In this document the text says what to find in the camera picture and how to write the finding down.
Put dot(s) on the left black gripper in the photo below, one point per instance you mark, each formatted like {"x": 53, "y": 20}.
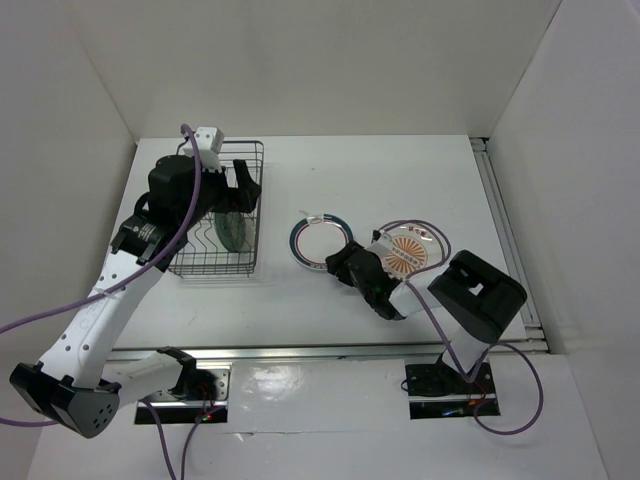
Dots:
{"x": 241, "y": 198}

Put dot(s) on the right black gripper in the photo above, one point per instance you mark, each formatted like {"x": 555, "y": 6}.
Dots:
{"x": 336, "y": 261}

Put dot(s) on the clear glass plate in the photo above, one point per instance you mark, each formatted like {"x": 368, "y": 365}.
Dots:
{"x": 247, "y": 233}

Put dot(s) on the green red rimmed plate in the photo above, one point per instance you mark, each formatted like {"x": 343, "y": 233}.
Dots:
{"x": 314, "y": 238}

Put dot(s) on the blue patterned plate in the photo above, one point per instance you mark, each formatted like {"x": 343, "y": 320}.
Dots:
{"x": 227, "y": 227}

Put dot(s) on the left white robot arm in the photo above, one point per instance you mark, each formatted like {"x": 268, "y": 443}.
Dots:
{"x": 71, "y": 384}

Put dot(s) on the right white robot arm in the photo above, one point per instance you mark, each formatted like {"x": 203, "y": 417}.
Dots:
{"x": 470, "y": 304}

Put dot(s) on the orange sunburst plate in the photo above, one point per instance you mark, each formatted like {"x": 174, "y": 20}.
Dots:
{"x": 407, "y": 247}

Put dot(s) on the grey wire dish rack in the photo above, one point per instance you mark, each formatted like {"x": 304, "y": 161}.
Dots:
{"x": 203, "y": 257}

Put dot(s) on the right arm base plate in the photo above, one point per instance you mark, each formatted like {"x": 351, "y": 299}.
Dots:
{"x": 437, "y": 392}

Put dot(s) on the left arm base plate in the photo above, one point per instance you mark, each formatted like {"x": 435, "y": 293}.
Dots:
{"x": 207, "y": 400}

